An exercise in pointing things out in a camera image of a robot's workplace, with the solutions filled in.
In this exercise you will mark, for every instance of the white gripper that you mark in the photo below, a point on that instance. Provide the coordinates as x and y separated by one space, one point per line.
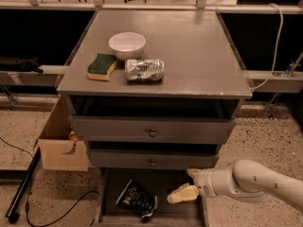
204 182

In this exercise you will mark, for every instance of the blue chip bag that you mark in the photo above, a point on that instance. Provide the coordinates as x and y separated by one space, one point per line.
136 198

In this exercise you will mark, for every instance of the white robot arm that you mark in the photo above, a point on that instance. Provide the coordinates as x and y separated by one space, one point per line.
246 181

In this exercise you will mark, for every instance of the brass top drawer knob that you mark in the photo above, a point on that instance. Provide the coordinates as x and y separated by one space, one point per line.
152 133

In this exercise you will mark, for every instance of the grey bottom drawer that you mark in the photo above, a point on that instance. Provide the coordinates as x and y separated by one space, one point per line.
157 183

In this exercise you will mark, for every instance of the grey drawer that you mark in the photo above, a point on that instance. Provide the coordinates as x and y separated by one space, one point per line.
117 158
136 129
157 183

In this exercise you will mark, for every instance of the grey drawer cabinet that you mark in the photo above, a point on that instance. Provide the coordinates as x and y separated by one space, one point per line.
202 77

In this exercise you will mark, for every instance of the grey middle drawer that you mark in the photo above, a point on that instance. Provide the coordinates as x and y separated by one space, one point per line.
117 158

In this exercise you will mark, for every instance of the grey top drawer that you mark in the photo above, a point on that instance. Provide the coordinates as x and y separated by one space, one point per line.
136 129

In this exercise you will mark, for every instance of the cardboard box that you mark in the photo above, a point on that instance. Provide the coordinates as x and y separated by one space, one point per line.
60 147

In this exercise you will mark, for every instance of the green yellow sponge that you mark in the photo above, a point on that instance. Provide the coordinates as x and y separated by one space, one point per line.
102 67

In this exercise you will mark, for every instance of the white bowl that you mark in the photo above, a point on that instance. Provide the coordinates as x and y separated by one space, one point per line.
127 45

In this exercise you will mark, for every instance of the black object on ledge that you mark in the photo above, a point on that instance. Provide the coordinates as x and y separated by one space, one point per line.
19 65

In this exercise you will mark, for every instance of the black floor rail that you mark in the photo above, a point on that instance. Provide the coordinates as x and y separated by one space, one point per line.
25 177

